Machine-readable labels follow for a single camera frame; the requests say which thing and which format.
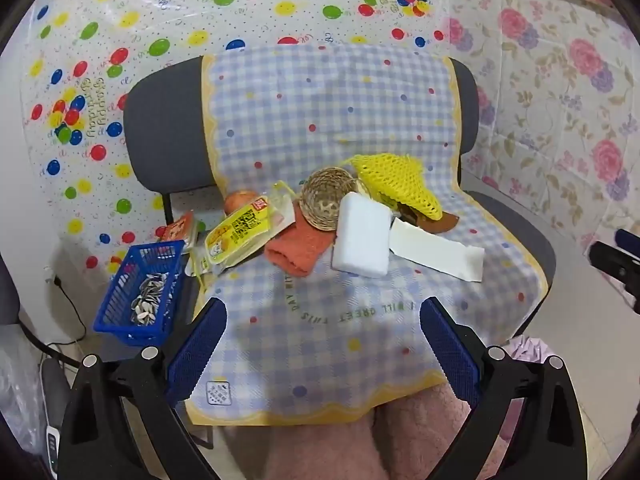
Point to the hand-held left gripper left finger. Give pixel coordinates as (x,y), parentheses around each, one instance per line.
(195,350)

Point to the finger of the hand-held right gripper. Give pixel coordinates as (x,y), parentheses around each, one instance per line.
(615,265)
(630,239)

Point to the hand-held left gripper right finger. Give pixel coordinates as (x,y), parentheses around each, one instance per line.
(450,350)

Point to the brown leather piece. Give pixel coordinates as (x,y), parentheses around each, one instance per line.
(440,224)

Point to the orange knitted cloth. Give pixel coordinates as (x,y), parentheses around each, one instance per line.
(300,250)

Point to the yellow foam net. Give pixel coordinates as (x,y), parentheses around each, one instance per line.
(395,180)

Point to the small wicker basket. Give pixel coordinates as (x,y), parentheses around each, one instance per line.
(325,210)

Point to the pile of sunflower seed shells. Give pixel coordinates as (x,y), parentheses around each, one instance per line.
(150,295)

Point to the blue plastic basket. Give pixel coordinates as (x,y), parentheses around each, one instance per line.
(115,310)

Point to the white drink carton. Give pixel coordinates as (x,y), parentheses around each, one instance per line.
(430,252)

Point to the red snack packet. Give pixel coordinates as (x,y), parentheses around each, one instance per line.
(177,230)

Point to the yellow snack packet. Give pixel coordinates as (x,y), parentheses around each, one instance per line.
(235,232)

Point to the white foam block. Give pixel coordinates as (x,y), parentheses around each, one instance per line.
(362,240)

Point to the floral print plastic sheet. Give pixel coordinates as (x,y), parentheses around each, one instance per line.
(550,110)

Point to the orange fruit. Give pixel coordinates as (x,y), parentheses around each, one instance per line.
(235,202)

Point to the pink fuzzy rug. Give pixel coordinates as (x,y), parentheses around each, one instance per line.
(325,450)

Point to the clear plastic wrapper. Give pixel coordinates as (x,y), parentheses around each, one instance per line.
(282,210)

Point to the white power strip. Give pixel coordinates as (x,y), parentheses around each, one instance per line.
(52,445)

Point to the grey office chair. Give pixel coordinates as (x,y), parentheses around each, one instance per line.
(165,125)

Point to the blue checked plastic cloth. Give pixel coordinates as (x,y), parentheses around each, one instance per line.
(325,110)

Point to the balloon print plastic sheet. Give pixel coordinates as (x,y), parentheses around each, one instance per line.
(150,10)

